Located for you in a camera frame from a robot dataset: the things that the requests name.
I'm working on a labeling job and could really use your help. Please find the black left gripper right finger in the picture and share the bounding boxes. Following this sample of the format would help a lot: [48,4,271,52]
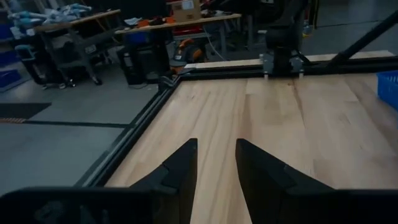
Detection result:
[235,138,335,224]

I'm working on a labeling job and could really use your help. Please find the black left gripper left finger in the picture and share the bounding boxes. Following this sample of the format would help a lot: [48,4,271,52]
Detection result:
[130,138,198,224]

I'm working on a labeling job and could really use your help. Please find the orange shop vacuum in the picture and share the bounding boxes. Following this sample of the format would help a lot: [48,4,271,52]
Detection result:
[157,67,187,93]
[174,37,208,68]

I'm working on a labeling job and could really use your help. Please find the black computer tower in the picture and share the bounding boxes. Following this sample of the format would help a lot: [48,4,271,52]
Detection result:
[117,46,147,86]

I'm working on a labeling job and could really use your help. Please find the wooden top workbench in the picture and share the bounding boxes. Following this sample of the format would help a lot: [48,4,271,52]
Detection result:
[114,12,243,85]
[33,8,122,86]

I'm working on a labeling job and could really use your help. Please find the blue plastic basket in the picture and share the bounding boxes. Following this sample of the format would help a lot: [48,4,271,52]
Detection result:
[376,70,398,111]

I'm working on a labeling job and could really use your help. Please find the brown cardboard box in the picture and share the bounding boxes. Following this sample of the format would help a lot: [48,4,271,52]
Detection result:
[172,0,202,23]

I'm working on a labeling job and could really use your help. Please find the black floor mat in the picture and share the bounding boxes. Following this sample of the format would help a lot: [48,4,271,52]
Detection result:
[0,101,53,121]

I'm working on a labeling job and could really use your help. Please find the blue storage bin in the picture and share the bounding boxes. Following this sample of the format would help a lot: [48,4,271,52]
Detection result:
[0,68,22,93]

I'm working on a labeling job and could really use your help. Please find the black aluminium table frame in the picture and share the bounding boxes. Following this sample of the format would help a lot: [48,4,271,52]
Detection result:
[74,11,398,189]

